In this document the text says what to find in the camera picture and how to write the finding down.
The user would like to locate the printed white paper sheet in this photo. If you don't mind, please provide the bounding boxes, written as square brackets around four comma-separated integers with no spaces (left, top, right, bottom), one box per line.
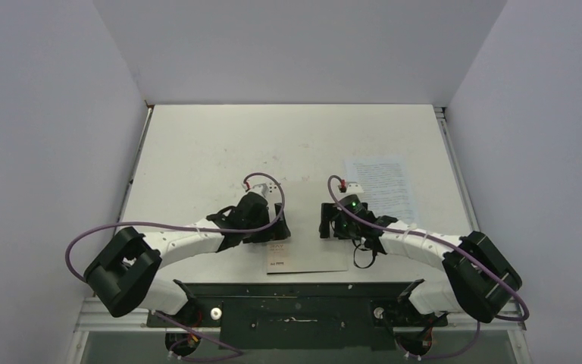
[345,155,419,224]

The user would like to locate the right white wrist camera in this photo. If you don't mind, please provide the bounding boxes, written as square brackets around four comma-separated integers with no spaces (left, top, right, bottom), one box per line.
[338,181,364,195]

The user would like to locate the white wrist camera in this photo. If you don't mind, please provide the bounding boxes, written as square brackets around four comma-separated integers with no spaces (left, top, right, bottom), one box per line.
[244,182,272,198]
[338,181,364,195]

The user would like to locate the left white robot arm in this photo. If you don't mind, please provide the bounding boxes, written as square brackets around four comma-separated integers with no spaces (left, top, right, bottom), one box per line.
[83,190,290,327]

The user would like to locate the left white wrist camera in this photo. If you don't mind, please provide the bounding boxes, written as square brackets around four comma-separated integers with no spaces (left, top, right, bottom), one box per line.
[244,182,272,198]

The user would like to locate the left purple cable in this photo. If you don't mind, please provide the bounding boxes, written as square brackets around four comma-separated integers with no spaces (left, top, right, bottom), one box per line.
[64,172,286,364]

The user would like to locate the cream and black file folder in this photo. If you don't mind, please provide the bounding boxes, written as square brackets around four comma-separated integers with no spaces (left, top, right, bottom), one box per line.
[265,181,349,277]

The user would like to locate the aluminium frame rail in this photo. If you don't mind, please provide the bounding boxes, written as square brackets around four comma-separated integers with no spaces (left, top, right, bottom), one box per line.
[74,297,533,363]

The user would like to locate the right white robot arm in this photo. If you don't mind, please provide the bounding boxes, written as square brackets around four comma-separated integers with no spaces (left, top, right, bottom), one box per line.
[318,195,522,325]

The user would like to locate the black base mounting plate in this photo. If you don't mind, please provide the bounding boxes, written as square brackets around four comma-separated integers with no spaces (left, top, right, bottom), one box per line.
[174,283,448,350]

